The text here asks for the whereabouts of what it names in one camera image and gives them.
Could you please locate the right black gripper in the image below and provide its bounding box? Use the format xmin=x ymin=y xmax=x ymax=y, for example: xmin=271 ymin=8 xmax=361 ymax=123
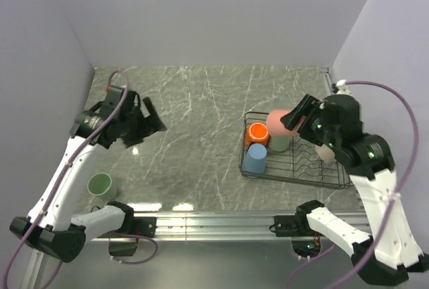
xmin=280 ymin=93 xmax=339 ymax=148

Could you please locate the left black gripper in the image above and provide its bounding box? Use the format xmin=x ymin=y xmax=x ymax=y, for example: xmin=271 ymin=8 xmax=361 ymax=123
xmin=120 ymin=97 xmax=166 ymax=148

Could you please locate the salmon plastic cup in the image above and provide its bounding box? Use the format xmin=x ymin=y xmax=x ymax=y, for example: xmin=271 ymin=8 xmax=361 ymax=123
xmin=265 ymin=109 xmax=298 ymax=137

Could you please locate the pale green plastic cup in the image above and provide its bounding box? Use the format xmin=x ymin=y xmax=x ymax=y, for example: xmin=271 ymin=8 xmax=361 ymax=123
xmin=267 ymin=135 xmax=291 ymax=152

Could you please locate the orange mug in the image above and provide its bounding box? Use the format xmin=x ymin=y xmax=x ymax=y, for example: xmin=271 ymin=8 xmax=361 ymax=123
xmin=244 ymin=122 xmax=269 ymax=148

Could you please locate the beige plastic cup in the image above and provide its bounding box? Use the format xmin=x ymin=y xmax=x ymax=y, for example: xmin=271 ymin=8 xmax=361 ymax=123
xmin=314 ymin=145 xmax=335 ymax=164

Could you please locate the blue plastic cup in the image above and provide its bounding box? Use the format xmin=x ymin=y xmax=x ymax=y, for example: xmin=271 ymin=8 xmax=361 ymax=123
xmin=241 ymin=143 xmax=267 ymax=178

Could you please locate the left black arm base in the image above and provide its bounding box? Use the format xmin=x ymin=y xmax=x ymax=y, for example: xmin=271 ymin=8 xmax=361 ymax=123
xmin=92 ymin=203 xmax=158 ymax=258

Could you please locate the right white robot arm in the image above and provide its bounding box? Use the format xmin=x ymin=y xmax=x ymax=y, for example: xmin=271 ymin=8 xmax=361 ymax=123
xmin=280 ymin=95 xmax=428 ymax=286

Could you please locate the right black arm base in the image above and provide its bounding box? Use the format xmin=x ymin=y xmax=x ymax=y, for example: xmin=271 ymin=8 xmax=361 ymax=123
xmin=269 ymin=215 xmax=321 ymax=259

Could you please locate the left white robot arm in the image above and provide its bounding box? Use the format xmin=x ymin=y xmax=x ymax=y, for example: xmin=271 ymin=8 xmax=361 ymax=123
xmin=9 ymin=86 xmax=166 ymax=263

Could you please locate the light green plastic cup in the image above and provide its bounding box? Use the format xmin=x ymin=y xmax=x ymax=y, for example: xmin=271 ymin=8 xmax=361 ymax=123
xmin=87 ymin=173 xmax=117 ymax=201

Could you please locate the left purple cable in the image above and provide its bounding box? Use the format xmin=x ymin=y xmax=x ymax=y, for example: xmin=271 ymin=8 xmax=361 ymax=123
xmin=1 ymin=70 xmax=159 ymax=289

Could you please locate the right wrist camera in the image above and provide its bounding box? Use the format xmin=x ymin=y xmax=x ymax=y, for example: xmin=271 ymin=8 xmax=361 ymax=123
xmin=332 ymin=80 xmax=352 ymax=96

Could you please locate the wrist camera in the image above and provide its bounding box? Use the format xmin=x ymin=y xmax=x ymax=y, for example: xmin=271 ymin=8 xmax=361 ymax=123
xmin=332 ymin=80 xmax=352 ymax=96
xmin=103 ymin=86 xmax=131 ymax=108

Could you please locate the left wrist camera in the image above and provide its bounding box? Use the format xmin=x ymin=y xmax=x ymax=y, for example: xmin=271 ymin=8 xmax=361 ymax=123
xmin=103 ymin=86 xmax=131 ymax=108

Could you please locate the black wire dish rack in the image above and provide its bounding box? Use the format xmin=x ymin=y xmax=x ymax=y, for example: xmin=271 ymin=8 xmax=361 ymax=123
xmin=239 ymin=111 xmax=352 ymax=189

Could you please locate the aluminium mounting rail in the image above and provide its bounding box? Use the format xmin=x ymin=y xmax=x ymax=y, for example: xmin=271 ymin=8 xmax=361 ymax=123
xmin=135 ymin=211 xmax=294 ymax=241

